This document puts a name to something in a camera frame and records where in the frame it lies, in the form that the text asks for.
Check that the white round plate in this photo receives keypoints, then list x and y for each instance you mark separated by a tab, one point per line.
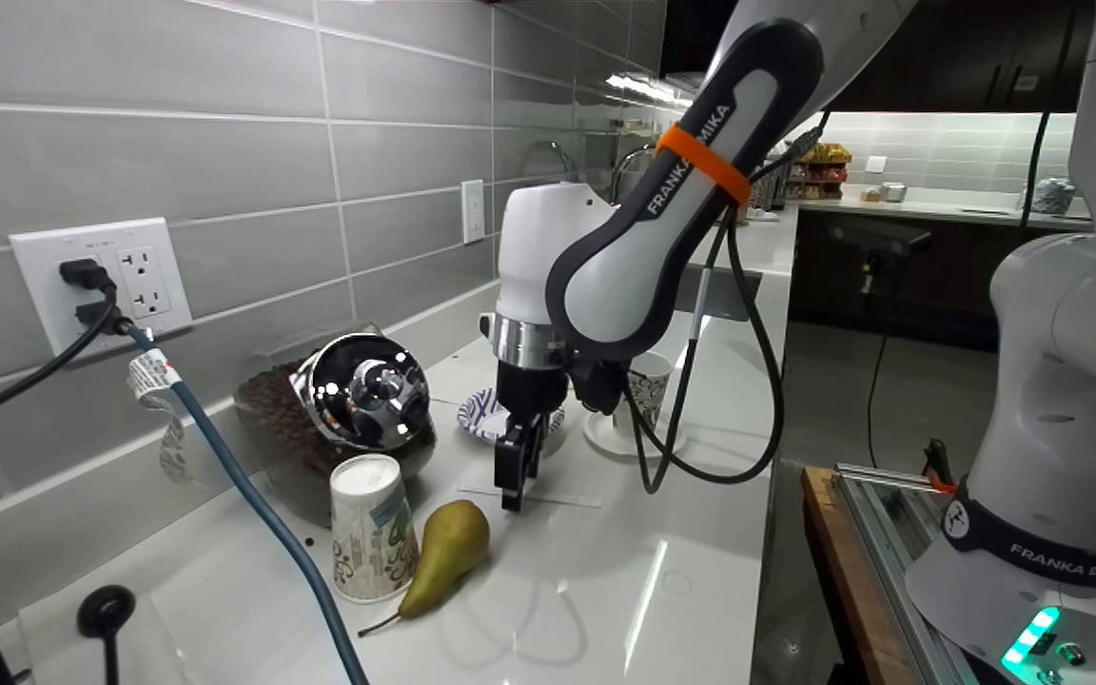
607	438

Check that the black power plug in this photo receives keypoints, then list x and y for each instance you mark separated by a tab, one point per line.
101	318
86	273

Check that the small white wall outlet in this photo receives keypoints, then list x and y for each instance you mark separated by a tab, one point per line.
475	210

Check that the dark kitchen cabinet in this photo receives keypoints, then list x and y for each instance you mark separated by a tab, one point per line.
941	280

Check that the dark brown mat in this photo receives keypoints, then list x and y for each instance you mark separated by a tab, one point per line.
270	415

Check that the white patterned paper cup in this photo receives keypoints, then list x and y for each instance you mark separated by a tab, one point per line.
649	388

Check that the shiny chrome metal vessel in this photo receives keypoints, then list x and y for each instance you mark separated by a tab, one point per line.
360	390

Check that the red-tipped metal rod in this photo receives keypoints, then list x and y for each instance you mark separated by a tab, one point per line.
891	479

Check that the upside-down patterned paper cup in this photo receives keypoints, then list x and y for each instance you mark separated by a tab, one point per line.
370	536

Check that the blue patterned paper bowl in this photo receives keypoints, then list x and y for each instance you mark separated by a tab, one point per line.
480	415

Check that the black suction cup mount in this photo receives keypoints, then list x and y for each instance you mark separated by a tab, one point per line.
106	611

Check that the fruit bowl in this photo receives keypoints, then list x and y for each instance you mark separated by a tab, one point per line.
829	167

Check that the green yellow pear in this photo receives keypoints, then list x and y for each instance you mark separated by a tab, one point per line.
450	552

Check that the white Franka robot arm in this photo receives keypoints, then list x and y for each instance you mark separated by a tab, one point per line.
636	280

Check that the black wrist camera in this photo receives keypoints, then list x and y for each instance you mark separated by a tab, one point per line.
598	388

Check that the white four-socket wall outlet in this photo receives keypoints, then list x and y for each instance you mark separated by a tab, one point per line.
130	287

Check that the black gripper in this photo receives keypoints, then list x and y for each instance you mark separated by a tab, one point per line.
533	398

